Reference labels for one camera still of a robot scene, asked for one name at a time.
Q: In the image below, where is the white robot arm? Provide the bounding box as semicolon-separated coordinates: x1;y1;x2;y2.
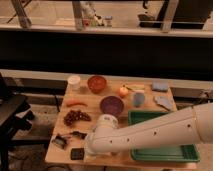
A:
84;103;213;156

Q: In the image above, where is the light blue cup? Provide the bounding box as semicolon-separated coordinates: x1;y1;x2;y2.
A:
132;92;145;107

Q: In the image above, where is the orange apple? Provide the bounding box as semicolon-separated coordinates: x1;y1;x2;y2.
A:
118;86;129;98

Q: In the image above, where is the black handled peeler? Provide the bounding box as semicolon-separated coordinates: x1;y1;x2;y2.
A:
71;131;87;140

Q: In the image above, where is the green plastic tray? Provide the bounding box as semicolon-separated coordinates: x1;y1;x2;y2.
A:
128;110;200;163

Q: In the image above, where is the dark bench rail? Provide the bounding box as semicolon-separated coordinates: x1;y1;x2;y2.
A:
4;77;67;112

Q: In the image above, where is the bunch of red grapes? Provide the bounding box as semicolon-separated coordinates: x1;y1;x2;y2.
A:
64;110;91;126

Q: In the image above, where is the white plastic cup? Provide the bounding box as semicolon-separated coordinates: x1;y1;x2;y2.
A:
67;75;81;91

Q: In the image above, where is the blue sponge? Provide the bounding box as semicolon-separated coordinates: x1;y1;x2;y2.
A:
152;82;169;92

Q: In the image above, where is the yellow banana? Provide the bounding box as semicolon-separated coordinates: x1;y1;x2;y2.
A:
125;84;145;91

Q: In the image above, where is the black eraser block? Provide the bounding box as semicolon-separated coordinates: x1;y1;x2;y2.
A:
71;148;84;160

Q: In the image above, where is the orange carrot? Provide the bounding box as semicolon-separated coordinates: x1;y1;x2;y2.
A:
65;100;88;107

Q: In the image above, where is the purple bowl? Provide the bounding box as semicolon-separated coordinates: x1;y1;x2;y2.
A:
100;96;124;117

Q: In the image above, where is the grey blue cloth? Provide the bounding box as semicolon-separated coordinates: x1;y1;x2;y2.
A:
154;96;173;111

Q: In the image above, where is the red bowl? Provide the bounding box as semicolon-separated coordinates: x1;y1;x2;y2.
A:
87;75;107;94

